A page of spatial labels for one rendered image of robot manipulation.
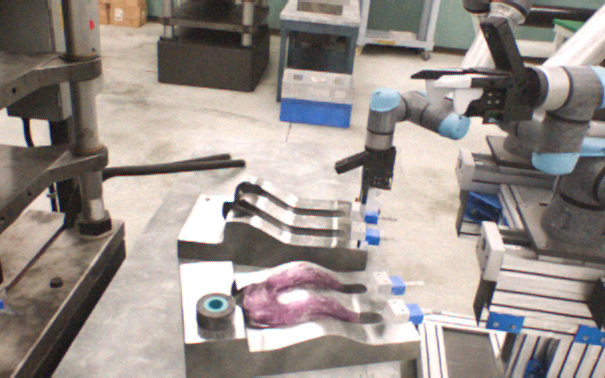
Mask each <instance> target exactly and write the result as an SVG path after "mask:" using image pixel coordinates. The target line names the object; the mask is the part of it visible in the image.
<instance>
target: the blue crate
mask: <svg viewBox="0 0 605 378"><path fill-rule="evenodd" d="M352 105H353V104H352ZM352 105H351V104H340V103H330V102H319V100H308V99H297V98H287V97H281V100H280V114H279V121H281V122H288V123H299V124H309V125H320V126H331V127H341V128H349V127H350V119H351V111H352Z"/></svg>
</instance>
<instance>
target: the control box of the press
mask: <svg viewBox="0 0 605 378"><path fill-rule="evenodd" d="M87 1H88V13H89V26H90V38H91V51H93V52H97V53H99V55H101V56H102V52H101V38H100V24H99V11H98V0H87ZM0 50H3V51H12V52H64V51H66V49H65V38H64V29H63V18H62V9H61V0H0ZM94 89H95V97H96V96H97V94H99V93H101V92H102V91H103V90H104V80H103V74H102V75H100V77H98V79H94ZM6 109H7V116H8V117H17V118H21V120H23V127H24V136H25V140H26V144H27V146H28V147H35V146H34V143H33V140H32V136H31V128H30V120H31V119H36V120H46V121H48V123H49V132H50V140H51V145H59V144H64V143H75V139H74V129H73V119H72V108H71V99H70V89H69V82H67V83H60V84H53V85H47V86H42V87H39V88H37V89H35V90H34V91H32V93H30V94H29V95H27V96H25V97H23V98H22V99H19V100H17V101H15V102H14V103H12V104H10V105H9V106H7V107H6ZM78 184H79V180H78V176H75V177H72V179H68V180H65V181H61V182H57V183H56V190H55V186H54V184H52V185H51V186H50V187H48V188H49V192H48V193H47V198H50V201H51V207H52V212H55V213H58V207H59V213H65V214H66V210H67V207H68V203H69V201H70V199H71V196H72V193H73V192H74V190H75V188H76V187H77V186H78ZM56 197H57V199H58V206H57V199H56Z"/></svg>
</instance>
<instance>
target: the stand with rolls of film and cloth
mask: <svg viewBox="0 0 605 378"><path fill-rule="evenodd" d="M598 10H599V9H589V8H575V7H562V5H548V4H536V3H533V5H531V8H530V11H529V13H528V15H527V17H526V19H525V20H524V22H523V23H520V24H518V25H517V26H529V28H544V29H554V28H555V23H553V21H554V19H561V20H572V21H583V23H586V21H588V20H589V19H590V18H591V17H592V16H593V15H594V14H595V13H596V12H597V11H598ZM516 43H517V46H518V49H519V52H520V55H521V56H534V57H550V54H551V51H552V47H553V44H554V42H546V41H531V40H516Z"/></svg>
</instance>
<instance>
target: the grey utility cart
mask: <svg viewBox="0 0 605 378"><path fill-rule="evenodd" d="M431 1H432V0H424V2H423V8H422V14H421V20H420V26H419V32H418V34H416V33H414V35H415V36H416V39H415V41H407V40H395V39H389V31H383V30H370V29H366V27H367V19H368V11H369V3H370V0H358V6H359V15H360V27H359V29H358V37H357V41H356V49H355V57H358V56H359V55H360V51H362V48H363V47H364V45H365V44H367V43H371V44H380V45H381V44H384V45H394V47H395V45H398V46H406V47H407V48H408V46H411V47H415V48H414V50H415V53H416V54H421V53H422V52H423V54H422V55H421V60H422V61H424V62H427V61H428V60H430V59H431V55H430V53H431V51H432V49H433V44H434V42H433V37H434V31H435V26H436V20H437V14H438V9H439V3H440V0H433V2H432V8H431V13H430V20H429V25H428V31H427V35H425V30H427V24H428V19H429V12H430V7H431Z"/></svg>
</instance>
